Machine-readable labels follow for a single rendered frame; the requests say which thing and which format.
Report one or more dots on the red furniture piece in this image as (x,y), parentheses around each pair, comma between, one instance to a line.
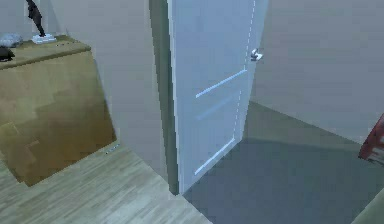
(375,143)

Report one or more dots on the black statue on white base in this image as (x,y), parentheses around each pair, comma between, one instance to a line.
(37,20)

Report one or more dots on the white room door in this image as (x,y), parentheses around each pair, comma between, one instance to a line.
(213,90)

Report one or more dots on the brown wooden cupboard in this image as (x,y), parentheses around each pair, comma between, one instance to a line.
(50,110)

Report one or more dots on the black small object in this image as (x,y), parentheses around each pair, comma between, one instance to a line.
(5,53)

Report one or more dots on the grey round lump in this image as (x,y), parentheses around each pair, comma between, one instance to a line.
(10,39)

